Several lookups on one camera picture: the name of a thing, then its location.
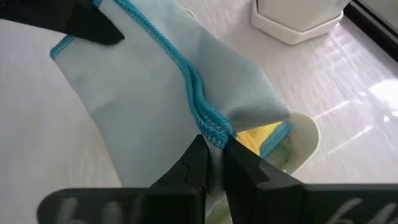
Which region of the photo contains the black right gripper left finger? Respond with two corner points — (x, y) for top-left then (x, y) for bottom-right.
(37, 135), (208, 224)

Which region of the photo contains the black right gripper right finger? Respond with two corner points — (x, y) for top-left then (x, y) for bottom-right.
(224, 136), (398, 224)

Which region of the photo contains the pale teal microfiber towel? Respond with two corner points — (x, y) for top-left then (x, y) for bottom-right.
(49, 0), (292, 224)

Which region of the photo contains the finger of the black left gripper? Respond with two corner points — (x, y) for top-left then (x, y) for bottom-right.
(67, 0), (125, 45)
(0, 0), (72, 32)

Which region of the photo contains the black aluminium station frame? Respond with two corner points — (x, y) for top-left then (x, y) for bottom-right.
(343, 0), (398, 63)

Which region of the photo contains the yellow microfiber towel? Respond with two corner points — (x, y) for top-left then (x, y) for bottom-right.
(236, 121), (284, 156)

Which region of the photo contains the white hexagonal plant pot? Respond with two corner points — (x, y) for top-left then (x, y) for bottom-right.
(251, 0), (351, 46)

